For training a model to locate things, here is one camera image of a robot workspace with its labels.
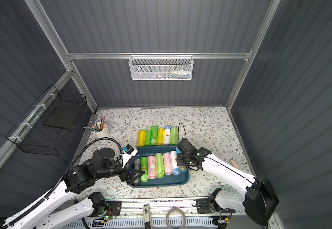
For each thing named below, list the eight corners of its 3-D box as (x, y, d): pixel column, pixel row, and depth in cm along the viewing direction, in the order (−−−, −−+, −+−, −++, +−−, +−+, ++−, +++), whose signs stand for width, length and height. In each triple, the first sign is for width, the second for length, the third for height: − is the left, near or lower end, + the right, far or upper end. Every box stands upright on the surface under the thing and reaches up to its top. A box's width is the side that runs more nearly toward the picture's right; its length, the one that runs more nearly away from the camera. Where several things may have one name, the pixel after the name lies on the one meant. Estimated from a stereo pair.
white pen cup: (96, 141, 102) (89, 132, 93) (100, 131, 108) (93, 121, 98) (109, 141, 102) (102, 132, 93) (112, 131, 108) (106, 121, 98)
